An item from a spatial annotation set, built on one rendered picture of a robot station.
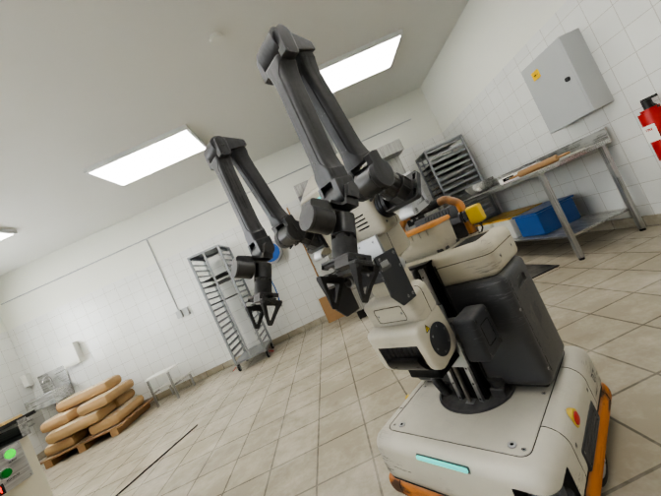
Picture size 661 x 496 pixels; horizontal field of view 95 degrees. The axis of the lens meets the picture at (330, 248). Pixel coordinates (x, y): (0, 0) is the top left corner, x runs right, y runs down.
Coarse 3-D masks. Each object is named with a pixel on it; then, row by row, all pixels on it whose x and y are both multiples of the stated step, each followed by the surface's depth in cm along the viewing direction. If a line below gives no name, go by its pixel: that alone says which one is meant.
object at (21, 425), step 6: (18, 420) 116; (24, 420) 117; (12, 426) 116; (18, 426) 115; (24, 426) 117; (0, 432) 117; (6, 432) 116; (12, 432) 116; (18, 432) 115; (24, 432) 116; (30, 432) 118; (0, 438) 117; (6, 438) 117; (12, 438) 116; (18, 438) 116; (0, 444) 117; (6, 444) 117
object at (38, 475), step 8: (24, 440) 118; (0, 448) 115; (24, 448) 116; (32, 448) 119; (32, 456) 118; (32, 464) 117; (40, 472) 118; (32, 480) 115; (40, 480) 117; (16, 488) 110; (24, 488) 112; (32, 488) 114; (40, 488) 116; (48, 488) 118
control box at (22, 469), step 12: (12, 444) 112; (0, 456) 108; (24, 456) 113; (0, 468) 106; (12, 468) 109; (24, 468) 112; (0, 480) 105; (12, 480) 108; (24, 480) 111; (0, 492) 104
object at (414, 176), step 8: (400, 176) 83; (408, 176) 85; (416, 176) 83; (392, 184) 80; (400, 184) 82; (408, 184) 82; (416, 184) 82; (392, 192) 82; (400, 192) 81; (408, 192) 82; (416, 192) 81; (392, 200) 83; (400, 200) 83; (408, 200) 82; (392, 208) 86
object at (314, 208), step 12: (348, 192) 66; (312, 204) 63; (324, 204) 65; (336, 204) 66; (348, 204) 66; (300, 216) 65; (312, 216) 61; (324, 216) 62; (312, 228) 62; (324, 228) 63
